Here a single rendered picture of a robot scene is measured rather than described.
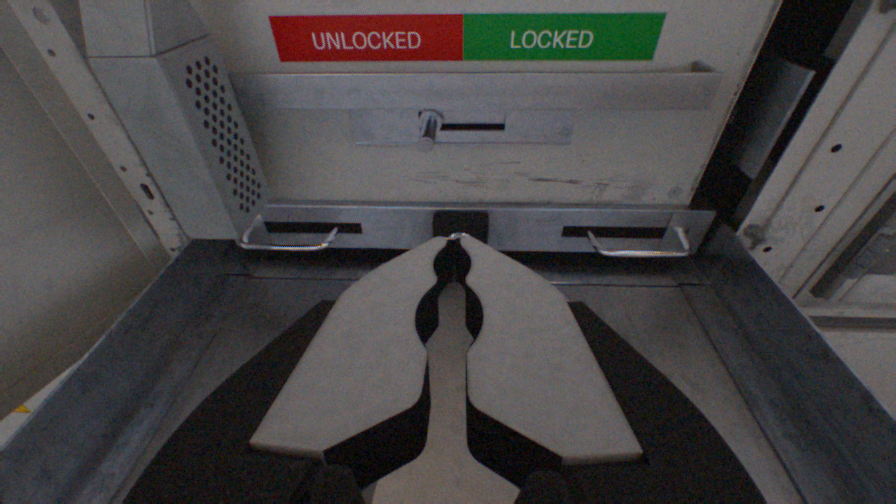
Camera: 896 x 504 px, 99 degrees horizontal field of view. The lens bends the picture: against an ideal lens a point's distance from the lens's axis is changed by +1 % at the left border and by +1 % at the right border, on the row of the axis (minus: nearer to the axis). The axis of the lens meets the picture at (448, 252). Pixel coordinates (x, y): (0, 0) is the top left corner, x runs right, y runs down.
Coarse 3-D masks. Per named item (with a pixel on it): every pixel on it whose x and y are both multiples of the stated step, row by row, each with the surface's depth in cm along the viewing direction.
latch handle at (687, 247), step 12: (588, 240) 42; (684, 240) 41; (600, 252) 40; (612, 252) 39; (624, 252) 39; (636, 252) 39; (648, 252) 39; (660, 252) 39; (672, 252) 39; (684, 252) 39
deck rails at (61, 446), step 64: (192, 256) 39; (128, 320) 32; (192, 320) 39; (704, 320) 38; (768, 320) 34; (64, 384) 27; (128, 384) 32; (768, 384) 33; (832, 384) 28; (0, 448) 23; (64, 448) 27; (128, 448) 29; (832, 448) 28
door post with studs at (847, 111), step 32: (864, 0) 28; (864, 32) 27; (864, 64) 28; (832, 96) 30; (864, 96) 29; (800, 128) 31; (832, 128) 31; (864, 128) 31; (768, 160) 37; (800, 160) 33; (832, 160) 33; (864, 160) 32; (768, 192) 35; (800, 192) 35; (832, 192) 34; (736, 224) 41; (768, 224) 37; (800, 224) 37; (768, 256) 40
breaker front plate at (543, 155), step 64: (192, 0) 31; (256, 0) 31; (320, 0) 30; (384, 0) 30; (448, 0) 30; (512, 0) 30; (576, 0) 30; (640, 0) 29; (704, 0) 29; (768, 0) 29; (256, 64) 34; (320, 64) 33; (384, 64) 33; (448, 64) 33; (512, 64) 33; (576, 64) 33; (640, 64) 32; (256, 128) 38; (320, 128) 37; (384, 128) 37; (512, 128) 36; (576, 128) 36; (640, 128) 36; (704, 128) 36; (320, 192) 42; (384, 192) 42; (448, 192) 41; (512, 192) 41; (576, 192) 41; (640, 192) 40
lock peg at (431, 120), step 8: (424, 112) 35; (432, 112) 35; (424, 120) 35; (432, 120) 35; (440, 120) 36; (424, 128) 33; (432, 128) 34; (424, 136) 32; (432, 136) 33; (424, 144) 32; (432, 144) 32; (424, 152) 33
